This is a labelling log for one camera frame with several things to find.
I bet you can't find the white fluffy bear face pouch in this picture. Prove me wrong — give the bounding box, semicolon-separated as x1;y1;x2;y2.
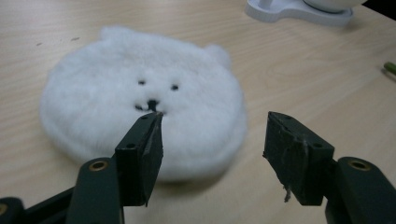
38;25;248;183

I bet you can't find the green pen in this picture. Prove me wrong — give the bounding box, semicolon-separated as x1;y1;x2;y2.
383;61;396;77

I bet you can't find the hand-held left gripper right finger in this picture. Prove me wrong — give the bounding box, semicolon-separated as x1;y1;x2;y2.
262;111;336;207

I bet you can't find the white jewelry stand with bowl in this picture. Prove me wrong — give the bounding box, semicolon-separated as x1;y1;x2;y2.
244;0;369;28

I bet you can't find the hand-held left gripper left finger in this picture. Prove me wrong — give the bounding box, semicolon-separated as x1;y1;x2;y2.
114;111;164;207

